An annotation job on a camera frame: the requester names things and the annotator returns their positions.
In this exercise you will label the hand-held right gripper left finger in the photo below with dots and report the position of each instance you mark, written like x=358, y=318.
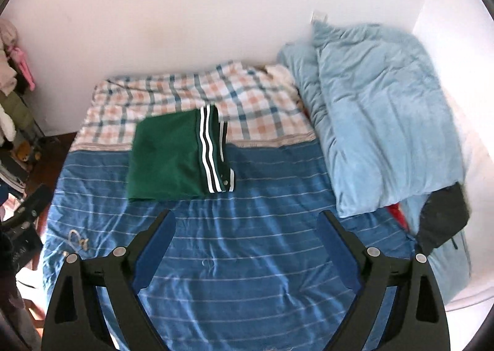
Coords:
x=154, y=250

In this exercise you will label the cream hanging clothes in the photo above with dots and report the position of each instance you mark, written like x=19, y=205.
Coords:
x=7, y=65

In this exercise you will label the olive green garment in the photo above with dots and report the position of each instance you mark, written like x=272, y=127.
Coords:
x=13, y=108

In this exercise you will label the plaid blanket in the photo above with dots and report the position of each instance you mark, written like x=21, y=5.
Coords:
x=162, y=96

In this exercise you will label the blue striped bed sheet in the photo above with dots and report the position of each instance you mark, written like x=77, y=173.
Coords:
x=239, y=227

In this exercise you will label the green varsity jacket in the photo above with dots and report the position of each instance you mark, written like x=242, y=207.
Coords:
x=166, y=158

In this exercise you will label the light blue duvet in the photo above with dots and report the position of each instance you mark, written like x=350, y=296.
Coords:
x=378, y=111

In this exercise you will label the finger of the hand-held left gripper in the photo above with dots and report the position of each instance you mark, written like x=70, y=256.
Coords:
x=38, y=198

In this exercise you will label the red cloth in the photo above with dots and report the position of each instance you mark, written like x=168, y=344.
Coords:
x=397, y=216

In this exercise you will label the pink hanging cloth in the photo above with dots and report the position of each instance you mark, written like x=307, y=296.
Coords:
x=24, y=65

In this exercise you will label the small brown plush toy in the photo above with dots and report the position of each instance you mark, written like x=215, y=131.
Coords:
x=24, y=152

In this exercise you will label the white wall socket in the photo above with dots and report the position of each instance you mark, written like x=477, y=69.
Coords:
x=318, y=16

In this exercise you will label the white mattress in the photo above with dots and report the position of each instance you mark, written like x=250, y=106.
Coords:
x=478, y=250

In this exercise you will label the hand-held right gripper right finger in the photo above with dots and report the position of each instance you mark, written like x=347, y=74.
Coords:
x=337, y=250

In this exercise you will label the dark grey jacket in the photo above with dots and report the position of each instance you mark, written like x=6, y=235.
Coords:
x=444, y=212

